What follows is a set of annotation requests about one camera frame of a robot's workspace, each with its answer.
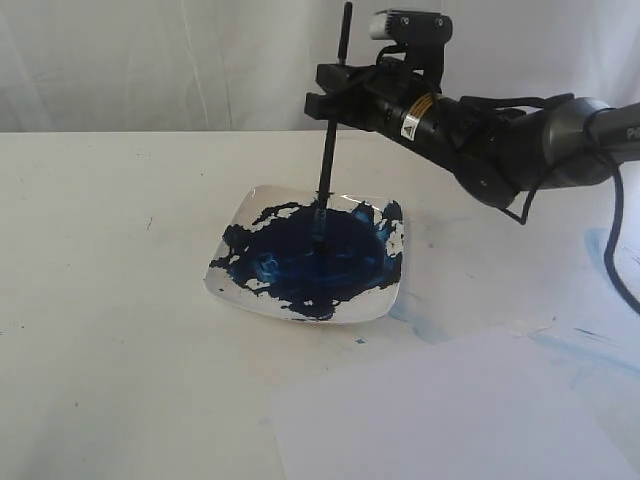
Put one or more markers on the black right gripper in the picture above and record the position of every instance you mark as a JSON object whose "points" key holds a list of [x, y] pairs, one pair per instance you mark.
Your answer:
{"points": [[401, 107]]}

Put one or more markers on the black paintbrush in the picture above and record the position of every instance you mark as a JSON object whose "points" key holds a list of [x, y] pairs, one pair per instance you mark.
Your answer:
{"points": [[319, 228]]}

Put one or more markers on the white paper sheet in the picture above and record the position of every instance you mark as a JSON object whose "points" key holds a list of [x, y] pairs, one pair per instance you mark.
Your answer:
{"points": [[487, 406]]}

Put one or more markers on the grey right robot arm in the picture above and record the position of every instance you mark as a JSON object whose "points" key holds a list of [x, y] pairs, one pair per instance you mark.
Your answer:
{"points": [[494, 148]]}

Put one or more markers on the white square paint plate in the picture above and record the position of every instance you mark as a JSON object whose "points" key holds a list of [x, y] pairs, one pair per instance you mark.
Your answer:
{"points": [[266, 262]]}

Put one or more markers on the white backdrop curtain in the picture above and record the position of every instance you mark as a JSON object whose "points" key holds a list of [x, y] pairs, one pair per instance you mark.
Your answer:
{"points": [[247, 65]]}

